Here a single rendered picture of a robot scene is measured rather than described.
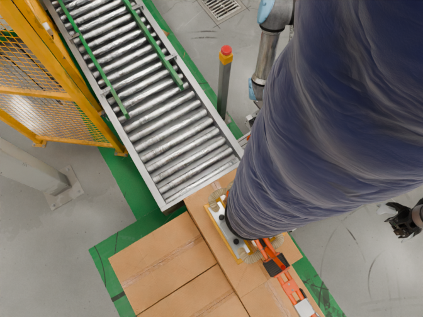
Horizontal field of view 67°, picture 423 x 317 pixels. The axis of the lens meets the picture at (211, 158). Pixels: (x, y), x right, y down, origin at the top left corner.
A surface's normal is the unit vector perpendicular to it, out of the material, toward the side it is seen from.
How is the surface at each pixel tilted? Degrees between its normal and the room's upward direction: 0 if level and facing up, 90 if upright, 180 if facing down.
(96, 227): 0
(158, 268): 0
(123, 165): 0
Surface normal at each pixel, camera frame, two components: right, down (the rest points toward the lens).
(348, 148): -0.45, 0.85
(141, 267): 0.00, -0.30
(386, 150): -0.43, 0.75
